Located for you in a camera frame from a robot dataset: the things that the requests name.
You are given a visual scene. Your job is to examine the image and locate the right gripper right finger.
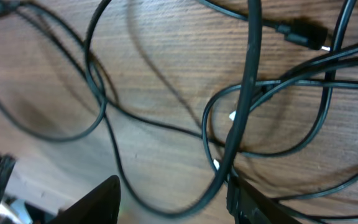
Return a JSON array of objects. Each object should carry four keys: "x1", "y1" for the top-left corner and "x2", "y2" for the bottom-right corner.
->
[{"x1": 226, "y1": 175, "x2": 300, "y2": 224}]

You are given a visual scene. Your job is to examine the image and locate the black micro USB cable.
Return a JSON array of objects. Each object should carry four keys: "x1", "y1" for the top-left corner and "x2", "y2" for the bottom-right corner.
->
[{"x1": 0, "y1": 0, "x2": 229, "y2": 147}]

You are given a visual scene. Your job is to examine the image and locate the right camera cable black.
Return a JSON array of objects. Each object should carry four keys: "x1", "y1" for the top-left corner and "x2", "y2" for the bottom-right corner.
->
[{"x1": 119, "y1": 0, "x2": 262, "y2": 219}]

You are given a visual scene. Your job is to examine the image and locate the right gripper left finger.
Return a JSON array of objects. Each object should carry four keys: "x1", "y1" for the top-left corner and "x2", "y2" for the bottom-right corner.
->
[{"x1": 48, "y1": 175, "x2": 121, "y2": 224}]

